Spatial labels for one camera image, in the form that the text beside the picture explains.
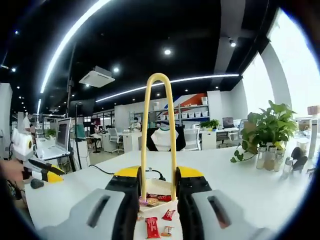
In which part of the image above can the white mesh office chair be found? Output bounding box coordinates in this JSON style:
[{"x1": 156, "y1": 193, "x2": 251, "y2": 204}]
[{"x1": 107, "y1": 127, "x2": 124, "y2": 151}]

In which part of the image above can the person's left hand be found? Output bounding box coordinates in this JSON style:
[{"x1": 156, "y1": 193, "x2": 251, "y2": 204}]
[{"x1": 0, "y1": 159, "x2": 32, "y2": 185}]

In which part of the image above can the white thermos bottle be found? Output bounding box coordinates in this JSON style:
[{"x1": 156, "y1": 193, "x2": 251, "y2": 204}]
[{"x1": 308, "y1": 118, "x2": 319, "y2": 160}]

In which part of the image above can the golden brown food packet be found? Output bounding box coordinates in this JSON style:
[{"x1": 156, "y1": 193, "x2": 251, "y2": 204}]
[{"x1": 146, "y1": 193, "x2": 160, "y2": 207}]

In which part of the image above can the white cabinet desk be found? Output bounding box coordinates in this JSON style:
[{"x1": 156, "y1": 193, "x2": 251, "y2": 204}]
[{"x1": 199, "y1": 127, "x2": 245, "y2": 151}]

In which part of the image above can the grey mesh office chair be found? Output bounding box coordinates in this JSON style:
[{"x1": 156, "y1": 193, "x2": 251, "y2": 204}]
[{"x1": 183, "y1": 127, "x2": 201, "y2": 151}]

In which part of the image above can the beige hexagonal container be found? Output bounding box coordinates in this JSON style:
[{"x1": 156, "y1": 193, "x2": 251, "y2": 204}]
[{"x1": 138, "y1": 177, "x2": 179, "y2": 210}]

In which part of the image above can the small tan food packet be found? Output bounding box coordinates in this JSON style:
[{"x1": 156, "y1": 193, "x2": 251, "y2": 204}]
[{"x1": 160, "y1": 225, "x2": 175, "y2": 238}]

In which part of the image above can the tall black stand pole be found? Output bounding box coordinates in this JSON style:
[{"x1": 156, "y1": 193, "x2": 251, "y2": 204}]
[{"x1": 66, "y1": 42, "x2": 77, "y2": 173}]

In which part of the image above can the straight ceiling light strip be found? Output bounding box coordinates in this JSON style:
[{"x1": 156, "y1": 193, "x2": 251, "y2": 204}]
[{"x1": 39, "y1": 0, "x2": 111, "y2": 94}]

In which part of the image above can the long red food packet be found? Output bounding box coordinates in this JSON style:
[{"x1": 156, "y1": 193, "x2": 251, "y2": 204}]
[{"x1": 145, "y1": 216, "x2": 161, "y2": 239}]

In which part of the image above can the small potted plant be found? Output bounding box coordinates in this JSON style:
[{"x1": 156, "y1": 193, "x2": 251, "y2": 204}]
[{"x1": 199, "y1": 119, "x2": 221, "y2": 131}]

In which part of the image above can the black mouse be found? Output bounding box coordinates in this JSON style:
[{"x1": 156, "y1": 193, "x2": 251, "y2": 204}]
[{"x1": 29, "y1": 178, "x2": 45, "y2": 190}]

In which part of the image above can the large green potted plant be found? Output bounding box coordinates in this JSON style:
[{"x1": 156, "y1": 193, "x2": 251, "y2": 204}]
[{"x1": 230, "y1": 100, "x2": 299, "y2": 163}]

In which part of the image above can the teal board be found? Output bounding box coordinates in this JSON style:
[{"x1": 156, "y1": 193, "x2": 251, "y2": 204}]
[{"x1": 74, "y1": 123, "x2": 88, "y2": 141}]

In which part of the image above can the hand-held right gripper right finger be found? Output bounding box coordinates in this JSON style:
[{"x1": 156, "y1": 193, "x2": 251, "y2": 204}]
[{"x1": 174, "y1": 165, "x2": 278, "y2": 240}]

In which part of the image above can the black panel on stand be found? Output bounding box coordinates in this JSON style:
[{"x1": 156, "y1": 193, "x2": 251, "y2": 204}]
[{"x1": 68, "y1": 98, "x2": 96, "y2": 118}]

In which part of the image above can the wide bright window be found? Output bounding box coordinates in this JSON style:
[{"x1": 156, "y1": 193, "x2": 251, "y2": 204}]
[{"x1": 267, "y1": 9, "x2": 320, "y2": 118}]

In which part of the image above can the shelf of white storage bins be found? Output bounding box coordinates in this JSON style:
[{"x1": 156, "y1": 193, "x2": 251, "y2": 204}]
[{"x1": 152, "y1": 96, "x2": 210, "y2": 121}]

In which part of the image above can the small cardboard box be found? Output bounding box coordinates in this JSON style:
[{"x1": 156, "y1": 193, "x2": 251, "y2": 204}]
[{"x1": 306, "y1": 105, "x2": 320, "y2": 116}]

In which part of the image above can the ceiling air conditioner unit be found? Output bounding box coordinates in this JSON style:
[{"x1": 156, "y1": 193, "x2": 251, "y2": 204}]
[{"x1": 78, "y1": 66, "x2": 116, "y2": 88}]

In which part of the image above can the black desk monitor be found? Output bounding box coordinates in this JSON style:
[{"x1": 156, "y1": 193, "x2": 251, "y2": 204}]
[{"x1": 221, "y1": 116, "x2": 235, "y2": 129}]

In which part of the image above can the chair with black white shirt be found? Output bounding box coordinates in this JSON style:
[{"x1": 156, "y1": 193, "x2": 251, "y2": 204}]
[{"x1": 146, "y1": 124, "x2": 187, "y2": 152}]

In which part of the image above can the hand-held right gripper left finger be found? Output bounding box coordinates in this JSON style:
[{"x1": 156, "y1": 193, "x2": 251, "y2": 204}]
[{"x1": 38, "y1": 165, "x2": 141, "y2": 240}]

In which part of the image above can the curved ceiling light strip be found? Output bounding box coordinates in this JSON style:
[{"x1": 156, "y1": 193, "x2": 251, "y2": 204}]
[{"x1": 94, "y1": 73, "x2": 240, "y2": 103}]

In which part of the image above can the dark grey curved holder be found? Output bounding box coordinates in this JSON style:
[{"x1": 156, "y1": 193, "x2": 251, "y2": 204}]
[{"x1": 290, "y1": 146, "x2": 309, "y2": 173}]

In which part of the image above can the narrow bright window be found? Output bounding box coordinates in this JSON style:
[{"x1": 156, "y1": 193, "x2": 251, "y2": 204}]
[{"x1": 241, "y1": 53, "x2": 276, "y2": 118}]

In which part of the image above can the white laptop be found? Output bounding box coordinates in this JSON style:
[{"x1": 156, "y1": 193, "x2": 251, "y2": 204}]
[{"x1": 36, "y1": 117, "x2": 73, "y2": 161}]

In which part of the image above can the black power cable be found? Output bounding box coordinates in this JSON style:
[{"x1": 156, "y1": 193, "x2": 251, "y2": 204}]
[{"x1": 88, "y1": 164, "x2": 167, "y2": 181}]

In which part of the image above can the brown paper bag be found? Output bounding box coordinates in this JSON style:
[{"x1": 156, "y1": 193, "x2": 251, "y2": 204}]
[{"x1": 243, "y1": 121, "x2": 260, "y2": 154}]

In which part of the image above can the white office desk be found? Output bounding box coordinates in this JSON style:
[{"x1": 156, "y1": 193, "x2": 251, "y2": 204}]
[{"x1": 101, "y1": 131, "x2": 143, "y2": 154}]

